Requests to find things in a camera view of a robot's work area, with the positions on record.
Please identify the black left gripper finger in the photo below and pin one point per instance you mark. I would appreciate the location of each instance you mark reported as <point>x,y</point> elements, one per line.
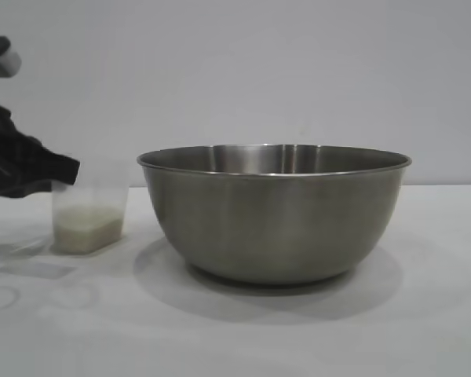
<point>43,173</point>

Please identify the clear plastic measuring cup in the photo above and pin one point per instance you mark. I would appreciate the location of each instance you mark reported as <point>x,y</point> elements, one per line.
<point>98,188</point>

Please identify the white uncooked rice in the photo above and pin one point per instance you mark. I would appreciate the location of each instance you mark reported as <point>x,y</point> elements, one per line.
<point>88,229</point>

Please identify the stainless steel mixing bowl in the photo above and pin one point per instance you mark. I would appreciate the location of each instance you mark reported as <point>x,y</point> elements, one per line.
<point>274,224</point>

